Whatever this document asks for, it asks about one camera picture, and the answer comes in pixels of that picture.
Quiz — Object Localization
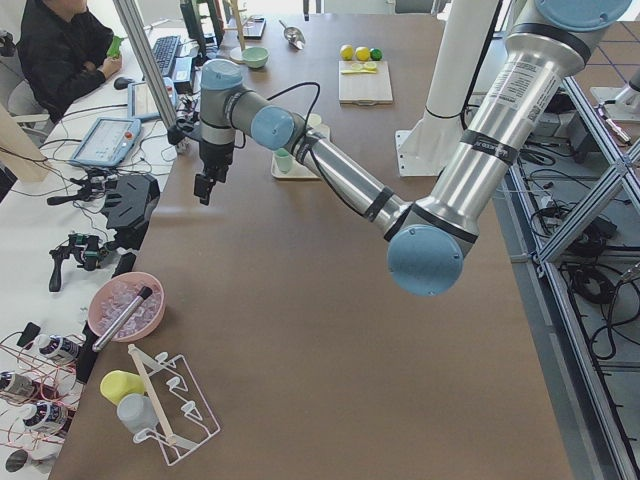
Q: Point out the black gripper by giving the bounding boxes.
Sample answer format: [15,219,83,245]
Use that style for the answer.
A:
[167,118,235,205]

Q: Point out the mint green cup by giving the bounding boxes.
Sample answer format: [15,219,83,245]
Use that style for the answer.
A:
[273,148,293,174]

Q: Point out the cream white cup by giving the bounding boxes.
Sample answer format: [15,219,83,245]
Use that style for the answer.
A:
[307,113,322,128]

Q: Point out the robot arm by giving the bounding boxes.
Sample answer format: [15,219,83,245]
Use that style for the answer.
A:
[194,1,628,296]

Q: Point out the cream plastic tray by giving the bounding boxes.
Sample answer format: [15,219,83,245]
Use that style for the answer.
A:
[271,153,319,181]

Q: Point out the teach pendant tablet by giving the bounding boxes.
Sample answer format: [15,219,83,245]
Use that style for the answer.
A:
[69,117,141,168]

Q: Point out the mint green bowl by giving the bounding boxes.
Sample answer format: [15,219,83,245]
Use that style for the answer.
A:
[242,46,269,69]

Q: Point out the metal muddler tool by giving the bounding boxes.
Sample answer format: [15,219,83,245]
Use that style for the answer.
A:
[92,286,153,352]

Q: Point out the black keyboard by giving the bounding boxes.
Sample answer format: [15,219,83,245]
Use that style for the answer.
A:
[152,35,181,77]

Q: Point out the pink bowl with ice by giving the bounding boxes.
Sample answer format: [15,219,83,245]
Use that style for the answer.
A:
[87,271,167,343]

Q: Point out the black monitor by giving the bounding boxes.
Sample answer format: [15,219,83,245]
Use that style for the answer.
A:
[180,0,224,66]

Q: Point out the metal ice scoop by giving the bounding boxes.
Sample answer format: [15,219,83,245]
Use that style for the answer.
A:
[279,20,306,50]

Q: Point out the yellow plastic knife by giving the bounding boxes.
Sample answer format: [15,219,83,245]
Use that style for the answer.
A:
[340,69,378,75]

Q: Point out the wooden cutting board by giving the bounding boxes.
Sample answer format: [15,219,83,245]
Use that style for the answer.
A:
[338,61,393,106]

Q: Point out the yellow lemon right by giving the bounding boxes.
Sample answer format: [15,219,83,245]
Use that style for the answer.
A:
[340,44,354,61]

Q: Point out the yellow lemon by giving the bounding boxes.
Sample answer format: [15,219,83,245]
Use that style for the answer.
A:
[340,44,354,61]
[354,46,371,62]

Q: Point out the seated person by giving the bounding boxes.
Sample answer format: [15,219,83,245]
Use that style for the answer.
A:
[17,0,122,123]

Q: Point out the yellow lemon left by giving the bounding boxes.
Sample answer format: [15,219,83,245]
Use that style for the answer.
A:
[354,46,371,62]

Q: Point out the green lime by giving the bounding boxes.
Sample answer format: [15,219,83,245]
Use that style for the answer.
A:
[370,48,383,61]

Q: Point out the yellow cup on rack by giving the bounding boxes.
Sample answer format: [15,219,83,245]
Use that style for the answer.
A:
[100,370,146,406]

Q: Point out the grey cup on rack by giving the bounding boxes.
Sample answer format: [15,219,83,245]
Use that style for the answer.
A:
[116,393,159,434]

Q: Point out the aluminium frame post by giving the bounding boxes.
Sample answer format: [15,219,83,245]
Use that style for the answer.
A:
[113,0,177,130]

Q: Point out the white wire cup rack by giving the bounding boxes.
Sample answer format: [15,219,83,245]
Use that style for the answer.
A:
[128,344,222,467]

